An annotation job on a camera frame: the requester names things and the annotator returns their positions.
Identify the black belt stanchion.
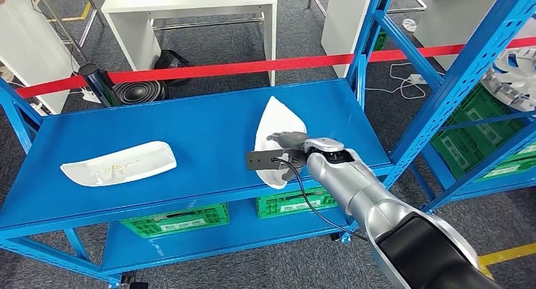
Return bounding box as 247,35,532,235
78,62,169,108

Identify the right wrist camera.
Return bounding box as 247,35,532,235
246,150,294,172

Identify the red barrier belt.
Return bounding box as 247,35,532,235
16,36,536,99

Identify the white panel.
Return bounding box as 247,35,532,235
0,0,80,115

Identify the black camera cable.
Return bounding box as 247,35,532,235
272,157,369,243

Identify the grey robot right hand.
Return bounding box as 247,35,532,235
266,131,310,183

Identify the chrome metal frame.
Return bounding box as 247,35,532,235
31,0,106,62

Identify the white elongated shell part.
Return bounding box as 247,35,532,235
60,140,178,188

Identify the white triangular shell part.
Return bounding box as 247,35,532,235
254,95,308,190

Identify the blue steel shelf rack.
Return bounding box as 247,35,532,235
0,78,394,288
345,0,536,212

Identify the white cable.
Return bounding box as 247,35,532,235
365,62,428,100

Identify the silver wheel hub cover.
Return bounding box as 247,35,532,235
480,47,536,113

